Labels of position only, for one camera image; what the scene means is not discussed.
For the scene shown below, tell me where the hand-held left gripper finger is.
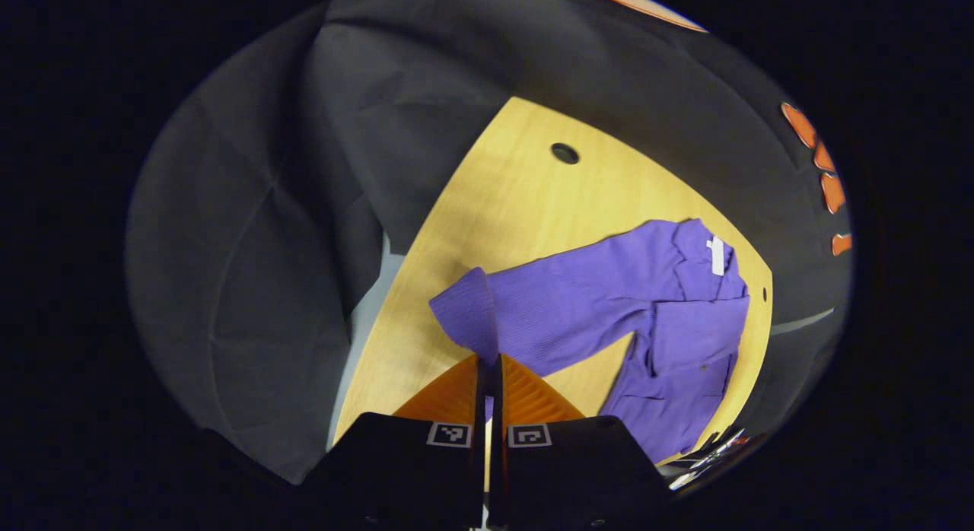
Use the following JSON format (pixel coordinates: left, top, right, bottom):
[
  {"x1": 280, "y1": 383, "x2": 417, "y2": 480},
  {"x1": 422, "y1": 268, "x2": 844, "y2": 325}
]
[
  {"x1": 488, "y1": 354, "x2": 675, "y2": 531},
  {"x1": 301, "y1": 354, "x2": 488, "y2": 531}
]

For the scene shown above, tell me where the purple shirt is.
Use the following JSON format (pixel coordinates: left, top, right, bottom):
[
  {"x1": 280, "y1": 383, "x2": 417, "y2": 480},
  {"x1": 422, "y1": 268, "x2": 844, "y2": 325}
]
[{"x1": 428, "y1": 218, "x2": 752, "y2": 465}]

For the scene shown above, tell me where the black backdrop cloth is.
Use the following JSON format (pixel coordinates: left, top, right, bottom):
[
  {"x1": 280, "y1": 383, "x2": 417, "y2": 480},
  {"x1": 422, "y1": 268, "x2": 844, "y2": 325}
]
[{"x1": 126, "y1": 0, "x2": 855, "y2": 486}]

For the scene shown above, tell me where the grey upright pole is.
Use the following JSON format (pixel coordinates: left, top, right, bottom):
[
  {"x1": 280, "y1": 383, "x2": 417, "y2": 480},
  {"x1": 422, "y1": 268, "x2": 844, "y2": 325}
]
[{"x1": 770, "y1": 308, "x2": 836, "y2": 336}]

